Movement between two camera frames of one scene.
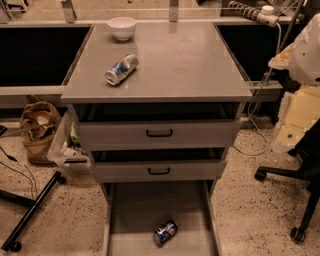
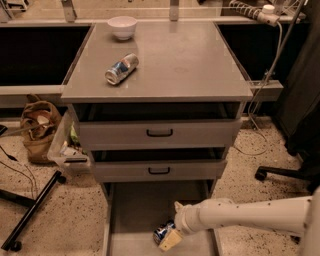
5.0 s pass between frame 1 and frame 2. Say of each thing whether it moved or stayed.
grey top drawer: stayed
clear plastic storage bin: stayed
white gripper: moved
